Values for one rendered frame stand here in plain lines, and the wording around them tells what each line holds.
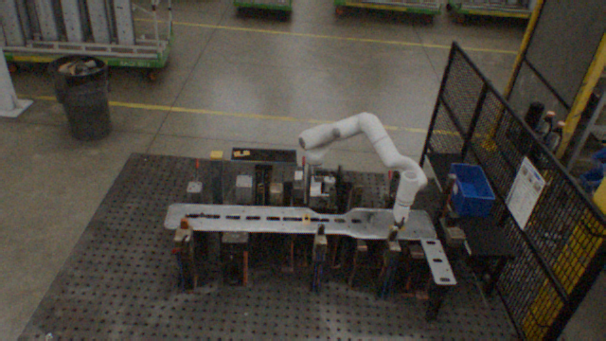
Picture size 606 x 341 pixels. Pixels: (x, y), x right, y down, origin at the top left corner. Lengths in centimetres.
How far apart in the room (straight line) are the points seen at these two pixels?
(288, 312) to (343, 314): 27
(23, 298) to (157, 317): 143
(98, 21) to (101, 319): 455
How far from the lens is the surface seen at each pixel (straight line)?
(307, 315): 240
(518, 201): 251
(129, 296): 253
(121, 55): 617
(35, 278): 377
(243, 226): 236
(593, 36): 408
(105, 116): 501
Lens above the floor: 260
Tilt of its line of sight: 36 degrees down
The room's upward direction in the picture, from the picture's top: 6 degrees clockwise
